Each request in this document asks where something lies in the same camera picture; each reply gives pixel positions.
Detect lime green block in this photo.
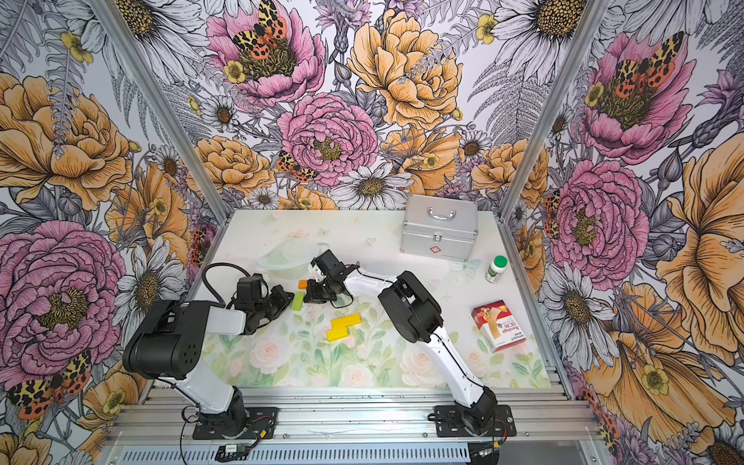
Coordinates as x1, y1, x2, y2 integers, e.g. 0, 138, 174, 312
291, 292, 305, 312

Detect yellow long block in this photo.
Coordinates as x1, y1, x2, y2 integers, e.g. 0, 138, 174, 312
331, 314, 362, 329
327, 327, 349, 342

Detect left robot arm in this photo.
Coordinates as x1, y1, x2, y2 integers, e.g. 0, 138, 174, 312
123, 274, 295, 438

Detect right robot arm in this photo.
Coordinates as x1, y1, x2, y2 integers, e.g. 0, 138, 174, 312
304, 250, 498, 436

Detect clear glass bowl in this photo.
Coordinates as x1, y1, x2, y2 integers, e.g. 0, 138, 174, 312
257, 238, 327, 279

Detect silver metal case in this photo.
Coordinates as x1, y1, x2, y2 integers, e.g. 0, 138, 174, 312
400, 195, 479, 261

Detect white green-capped bottle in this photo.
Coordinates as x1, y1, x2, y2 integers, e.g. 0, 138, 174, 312
484, 255, 509, 283

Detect red bandage box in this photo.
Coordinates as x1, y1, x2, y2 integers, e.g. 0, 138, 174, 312
471, 300, 527, 353

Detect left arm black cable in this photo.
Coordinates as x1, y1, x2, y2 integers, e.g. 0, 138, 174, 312
200, 262, 251, 306

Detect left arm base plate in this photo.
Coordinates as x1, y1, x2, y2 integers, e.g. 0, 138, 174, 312
192, 407, 279, 441

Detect aluminium rail frame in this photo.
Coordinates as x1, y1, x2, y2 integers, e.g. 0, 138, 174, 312
100, 386, 611, 464

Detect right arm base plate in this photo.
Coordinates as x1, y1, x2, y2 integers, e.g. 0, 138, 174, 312
427, 404, 517, 439

